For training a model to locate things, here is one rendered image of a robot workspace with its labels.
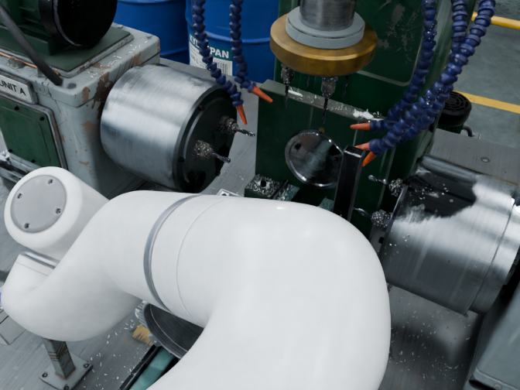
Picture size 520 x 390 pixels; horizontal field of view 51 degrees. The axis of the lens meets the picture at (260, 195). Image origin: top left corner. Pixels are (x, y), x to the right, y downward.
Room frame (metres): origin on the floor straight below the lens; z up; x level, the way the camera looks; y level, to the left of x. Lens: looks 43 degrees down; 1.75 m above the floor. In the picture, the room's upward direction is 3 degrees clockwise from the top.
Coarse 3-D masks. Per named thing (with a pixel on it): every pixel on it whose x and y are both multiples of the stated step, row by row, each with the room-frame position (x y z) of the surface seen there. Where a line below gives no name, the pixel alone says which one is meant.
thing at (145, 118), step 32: (160, 64) 1.03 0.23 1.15; (128, 96) 0.92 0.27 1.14; (160, 96) 0.91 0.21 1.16; (192, 96) 0.90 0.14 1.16; (224, 96) 0.97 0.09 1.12; (128, 128) 0.87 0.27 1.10; (160, 128) 0.85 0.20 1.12; (192, 128) 0.86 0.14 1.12; (224, 128) 0.94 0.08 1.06; (128, 160) 0.85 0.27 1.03; (160, 160) 0.82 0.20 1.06; (192, 160) 0.85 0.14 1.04; (192, 192) 0.84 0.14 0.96
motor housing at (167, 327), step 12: (144, 300) 0.49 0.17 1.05; (144, 312) 0.49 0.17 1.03; (156, 312) 0.51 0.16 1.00; (168, 312) 0.53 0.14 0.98; (144, 324) 0.49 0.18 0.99; (156, 324) 0.50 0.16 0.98; (168, 324) 0.51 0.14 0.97; (180, 324) 0.52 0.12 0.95; (192, 324) 0.52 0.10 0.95; (156, 336) 0.48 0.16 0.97; (168, 336) 0.49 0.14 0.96; (180, 336) 0.50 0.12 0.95; (192, 336) 0.50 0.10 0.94; (168, 348) 0.47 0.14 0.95; (180, 348) 0.48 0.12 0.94
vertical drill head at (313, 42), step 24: (312, 0) 0.82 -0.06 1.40; (336, 0) 0.81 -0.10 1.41; (288, 24) 0.84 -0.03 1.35; (312, 24) 0.82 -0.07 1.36; (336, 24) 0.81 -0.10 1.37; (360, 24) 0.84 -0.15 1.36; (288, 48) 0.79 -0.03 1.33; (312, 48) 0.79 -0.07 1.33; (336, 48) 0.79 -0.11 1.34; (360, 48) 0.80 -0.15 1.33; (288, 72) 0.82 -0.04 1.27; (312, 72) 0.77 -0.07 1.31; (336, 72) 0.77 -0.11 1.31
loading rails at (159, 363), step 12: (288, 180) 0.94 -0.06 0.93; (276, 192) 0.89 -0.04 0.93; (288, 192) 0.91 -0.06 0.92; (324, 204) 0.87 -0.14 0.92; (156, 348) 0.49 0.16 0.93; (144, 360) 0.46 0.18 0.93; (156, 360) 0.47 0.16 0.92; (168, 360) 0.47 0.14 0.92; (132, 372) 0.44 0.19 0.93; (144, 372) 0.45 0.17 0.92; (156, 372) 0.45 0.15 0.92; (132, 384) 0.43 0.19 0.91; (144, 384) 0.43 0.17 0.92
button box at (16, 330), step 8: (0, 288) 0.50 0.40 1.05; (0, 304) 0.46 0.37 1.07; (0, 312) 0.44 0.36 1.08; (0, 320) 0.43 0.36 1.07; (8, 320) 0.44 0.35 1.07; (0, 328) 0.42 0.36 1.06; (8, 328) 0.43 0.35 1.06; (16, 328) 0.43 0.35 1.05; (24, 328) 0.44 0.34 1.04; (0, 336) 0.42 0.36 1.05; (8, 336) 0.42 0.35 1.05; (16, 336) 0.43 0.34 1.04; (8, 344) 0.41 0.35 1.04
